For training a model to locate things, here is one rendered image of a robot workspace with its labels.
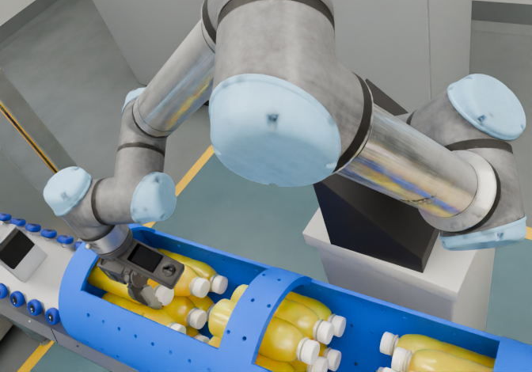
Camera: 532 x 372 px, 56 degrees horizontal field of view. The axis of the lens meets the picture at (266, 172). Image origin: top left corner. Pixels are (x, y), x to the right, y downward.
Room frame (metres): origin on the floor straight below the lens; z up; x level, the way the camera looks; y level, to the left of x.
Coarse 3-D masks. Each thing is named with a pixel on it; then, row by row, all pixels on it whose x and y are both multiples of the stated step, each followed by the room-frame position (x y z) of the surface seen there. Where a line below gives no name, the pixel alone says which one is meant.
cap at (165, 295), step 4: (160, 288) 0.61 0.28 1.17; (164, 288) 0.60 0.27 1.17; (168, 288) 0.60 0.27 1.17; (156, 292) 0.60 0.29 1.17; (160, 292) 0.60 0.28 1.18; (164, 292) 0.59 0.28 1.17; (168, 292) 0.60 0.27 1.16; (172, 292) 0.60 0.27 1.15; (156, 296) 0.59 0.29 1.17; (160, 296) 0.59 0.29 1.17; (164, 296) 0.59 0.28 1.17; (168, 296) 0.59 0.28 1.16; (172, 296) 0.60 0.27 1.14; (160, 300) 0.58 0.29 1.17; (164, 300) 0.59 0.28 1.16; (168, 300) 0.59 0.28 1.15; (164, 304) 0.58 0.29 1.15; (168, 304) 0.59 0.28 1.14
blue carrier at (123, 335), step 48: (144, 240) 0.83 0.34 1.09; (96, 288) 0.71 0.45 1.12; (288, 288) 0.48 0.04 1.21; (336, 288) 0.49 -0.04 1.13; (96, 336) 0.57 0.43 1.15; (144, 336) 0.50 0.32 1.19; (240, 336) 0.41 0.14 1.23; (336, 336) 0.46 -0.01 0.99; (432, 336) 0.36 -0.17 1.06; (480, 336) 0.31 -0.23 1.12
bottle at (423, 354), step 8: (408, 352) 0.33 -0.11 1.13; (416, 352) 0.32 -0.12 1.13; (424, 352) 0.31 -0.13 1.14; (432, 352) 0.31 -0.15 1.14; (440, 352) 0.30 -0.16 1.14; (408, 360) 0.31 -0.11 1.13; (416, 360) 0.31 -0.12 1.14; (424, 360) 0.30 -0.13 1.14; (432, 360) 0.29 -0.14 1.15; (440, 360) 0.29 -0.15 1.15; (448, 360) 0.29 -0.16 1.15; (456, 360) 0.28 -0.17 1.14; (464, 360) 0.28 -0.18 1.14; (408, 368) 0.30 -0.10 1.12; (416, 368) 0.30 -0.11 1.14; (424, 368) 0.29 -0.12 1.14; (432, 368) 0.28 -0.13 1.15; (440, 368) 0.28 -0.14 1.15; (448, 368) 0.27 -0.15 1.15; (456, 368) 0.27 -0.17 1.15; (464, 368) 0.27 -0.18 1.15; (472, 368) 0.26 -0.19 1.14; (480, 368) 0.26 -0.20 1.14; (488, 368) 0.26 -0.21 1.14
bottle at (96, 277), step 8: (96, 264) 0.72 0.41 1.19; (96, 272) 0.70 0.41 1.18; (88, 280) 0.70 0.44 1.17; (96, 280) 0.69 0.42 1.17; (104, 280) 0.67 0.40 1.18; (112, 280) 0.66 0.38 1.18; (152, 280) 0.63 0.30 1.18; (104, 288) 0.67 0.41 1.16; (112, 288) 0.65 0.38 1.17; (120, 288) 0.64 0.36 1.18; (120, 296) 0.64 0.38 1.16; (128, 296) 0.62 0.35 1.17
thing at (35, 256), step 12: (12, 228) 1.05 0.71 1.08; (0, 240) 1.03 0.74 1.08; (12, 240) 1.02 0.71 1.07; (24, 240) 1.04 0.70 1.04; (0, 252) 0.99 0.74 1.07; (12, 252) 1.00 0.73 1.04; (24, 252) 1.02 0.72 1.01; (36, 252) 1.05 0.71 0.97; (0, 264) 1.00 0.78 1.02; (12, 264) 0.99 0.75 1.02; (24, 264) 1.01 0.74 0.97; (36, 264) 1.03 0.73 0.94; (24, 276) 1.00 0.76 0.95
